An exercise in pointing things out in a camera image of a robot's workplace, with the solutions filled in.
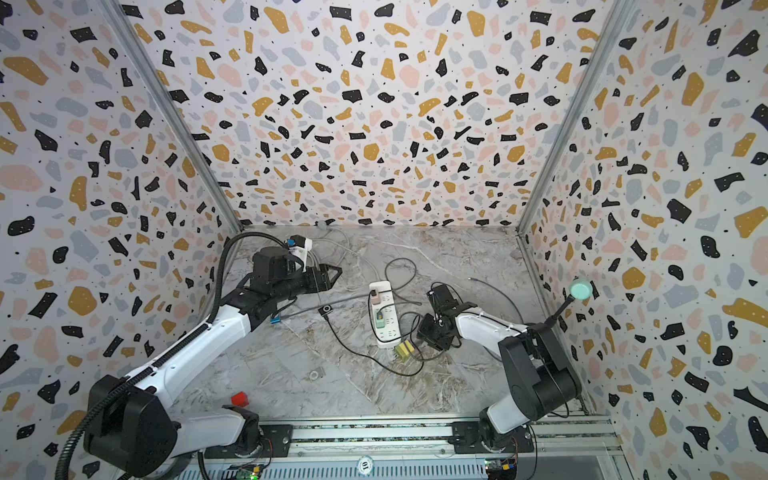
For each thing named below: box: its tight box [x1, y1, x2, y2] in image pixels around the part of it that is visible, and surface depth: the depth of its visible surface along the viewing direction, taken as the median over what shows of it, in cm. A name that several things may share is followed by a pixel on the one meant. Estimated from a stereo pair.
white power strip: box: [369, 281, 402, 349], surface depth 93 cm
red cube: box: [231, 391, 249, 407], surface depth 81 cm
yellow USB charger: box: [395, 340, 415, 361], surface depth 89 cm
